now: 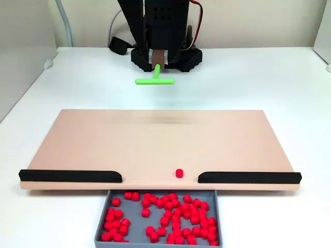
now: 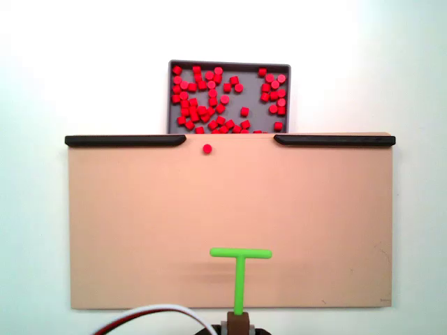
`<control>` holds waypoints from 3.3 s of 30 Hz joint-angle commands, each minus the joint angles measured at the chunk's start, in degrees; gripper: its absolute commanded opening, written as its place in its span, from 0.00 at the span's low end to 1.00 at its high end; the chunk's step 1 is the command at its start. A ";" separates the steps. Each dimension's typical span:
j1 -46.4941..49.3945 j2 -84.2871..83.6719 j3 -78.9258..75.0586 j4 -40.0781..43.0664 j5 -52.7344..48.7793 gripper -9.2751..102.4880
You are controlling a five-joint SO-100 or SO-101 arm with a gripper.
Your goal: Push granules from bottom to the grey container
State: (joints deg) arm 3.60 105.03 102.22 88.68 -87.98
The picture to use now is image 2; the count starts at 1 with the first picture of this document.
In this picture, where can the brown tool holder block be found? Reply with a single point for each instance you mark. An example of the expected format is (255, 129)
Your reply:
(238, 322)

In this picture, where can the green T-shaped pusher tool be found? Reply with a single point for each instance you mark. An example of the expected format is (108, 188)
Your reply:
(239, 279)

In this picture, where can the grey rectangular container tray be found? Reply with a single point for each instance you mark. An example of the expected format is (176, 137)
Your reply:
(252, 99)

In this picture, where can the tan rectangular board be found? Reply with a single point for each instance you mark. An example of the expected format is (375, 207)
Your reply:
(139, 209)

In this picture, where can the black rail strip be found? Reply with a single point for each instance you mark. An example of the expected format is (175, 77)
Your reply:
(122, 140)
(335, 140)

